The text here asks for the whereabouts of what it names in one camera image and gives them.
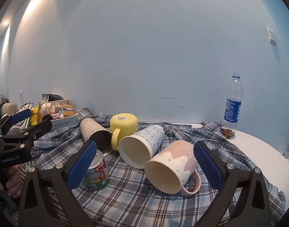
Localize green printed tin can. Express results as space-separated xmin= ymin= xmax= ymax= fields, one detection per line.
xmin=83 ymin=150 xmax=110 ymax=190

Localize small brown dish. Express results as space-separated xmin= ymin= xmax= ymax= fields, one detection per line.
xmin=220 ymin=128 xmax=235 ymax=139

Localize white cardboard box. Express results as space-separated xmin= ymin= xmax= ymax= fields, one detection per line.
xmin=37 ymin=99 xmax=78 ymax=130

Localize pink and white mug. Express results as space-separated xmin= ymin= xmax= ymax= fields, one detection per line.
xmin=144 ymin=140 xmax=201 ymax=196

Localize yellow packet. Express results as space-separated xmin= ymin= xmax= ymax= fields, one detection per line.
xmin=29 ymin=107 xmax=39 ymax=126

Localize white wall switch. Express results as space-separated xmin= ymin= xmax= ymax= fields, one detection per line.
xmin=267 ymin=28 xmax=277 ymax=46

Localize left hand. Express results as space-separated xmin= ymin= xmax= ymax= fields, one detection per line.
xmin=0 ymin=166 xmax=23 ymax=198

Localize blue patterned white cup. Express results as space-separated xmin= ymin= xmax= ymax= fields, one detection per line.
xmin=119 ymin=124 xmax=165 ymax=169

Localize clear plastic water bottle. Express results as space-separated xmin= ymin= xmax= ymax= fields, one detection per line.
xmin=222 ymin=73 xmax=243 ymax=132

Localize beige steel tumbler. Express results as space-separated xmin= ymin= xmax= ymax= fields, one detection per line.
xmin=80 ymin=118 xmax=112 ymax=156

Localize yellow plastic mug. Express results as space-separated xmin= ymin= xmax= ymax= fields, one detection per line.
xmin=110 ymin=113 xmax=138 ymax=151

